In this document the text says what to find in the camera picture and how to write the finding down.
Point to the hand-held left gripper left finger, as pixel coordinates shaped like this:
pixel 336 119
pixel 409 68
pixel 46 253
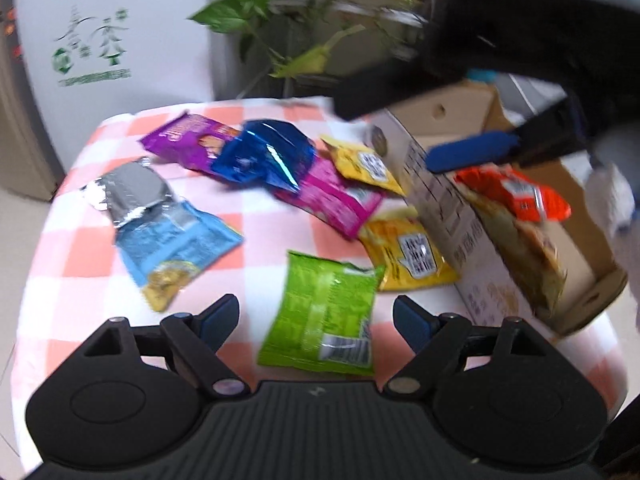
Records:
pixel 220 317

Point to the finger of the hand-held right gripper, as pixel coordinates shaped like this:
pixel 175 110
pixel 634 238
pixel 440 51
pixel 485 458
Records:
pixel 380 90
pixel 470 152

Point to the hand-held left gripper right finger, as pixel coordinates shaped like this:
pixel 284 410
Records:
pixel 410 320

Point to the orange-red snack packet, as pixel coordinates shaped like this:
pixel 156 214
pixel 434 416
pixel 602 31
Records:
pixel 500 185

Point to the large yellow snack packet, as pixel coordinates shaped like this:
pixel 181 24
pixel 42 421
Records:
pixel 405 255

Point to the cardboard box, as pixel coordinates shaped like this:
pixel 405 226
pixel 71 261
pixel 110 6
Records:
pixel 450 220

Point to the small yellow snack packet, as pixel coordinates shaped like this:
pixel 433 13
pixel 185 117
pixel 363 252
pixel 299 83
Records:
pixel 360 162

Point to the green snack packet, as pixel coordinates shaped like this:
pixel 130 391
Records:
pixel 320 305

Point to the light blue silver snack packet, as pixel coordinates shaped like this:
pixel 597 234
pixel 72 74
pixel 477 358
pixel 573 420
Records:
pixel 170 240

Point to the beige snack packet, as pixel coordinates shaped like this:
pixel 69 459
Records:
pixel 525 255

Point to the magenta snack packet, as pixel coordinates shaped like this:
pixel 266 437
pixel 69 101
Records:
pixel 330 200

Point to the blue foil snack packet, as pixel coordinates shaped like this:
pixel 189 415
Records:
pixel 265 155

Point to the purple snack packet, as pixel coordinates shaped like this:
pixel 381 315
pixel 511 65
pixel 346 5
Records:
pixel 175 135

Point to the person's right hand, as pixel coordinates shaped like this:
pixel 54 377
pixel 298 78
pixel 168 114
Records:
pixel 612 195

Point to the light blue package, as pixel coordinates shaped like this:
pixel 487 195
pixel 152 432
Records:
pixel 482 75

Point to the pink checked tablecloth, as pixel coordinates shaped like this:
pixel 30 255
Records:
pixel 75 260

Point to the green pothos plant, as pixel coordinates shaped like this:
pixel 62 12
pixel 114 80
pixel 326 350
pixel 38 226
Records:
pixel 235 10

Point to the white refrigerator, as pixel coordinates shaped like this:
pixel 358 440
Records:
pixel 125 35

